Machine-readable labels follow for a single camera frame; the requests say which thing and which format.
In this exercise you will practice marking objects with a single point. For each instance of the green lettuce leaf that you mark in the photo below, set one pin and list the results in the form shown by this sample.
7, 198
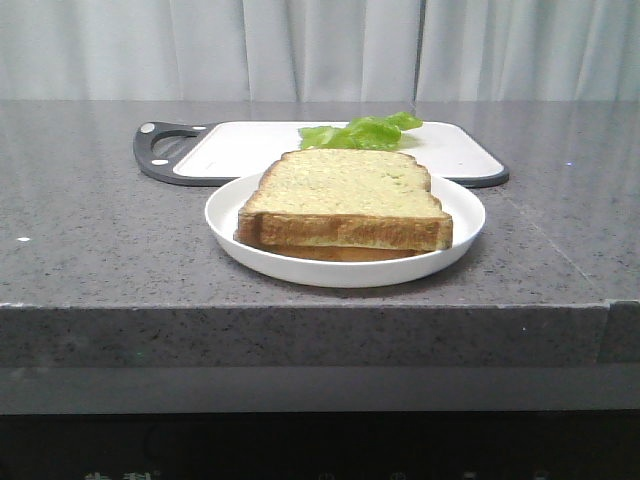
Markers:
364, 133

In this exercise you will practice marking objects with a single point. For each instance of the pale grey curtain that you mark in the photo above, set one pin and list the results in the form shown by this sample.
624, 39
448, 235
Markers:
320, 50

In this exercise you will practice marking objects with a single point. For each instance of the bread slice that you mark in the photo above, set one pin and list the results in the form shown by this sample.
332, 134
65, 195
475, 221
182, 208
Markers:
329, 253
348, 198

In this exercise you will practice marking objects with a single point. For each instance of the white cutting board black rim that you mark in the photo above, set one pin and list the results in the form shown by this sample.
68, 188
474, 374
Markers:
215, 154

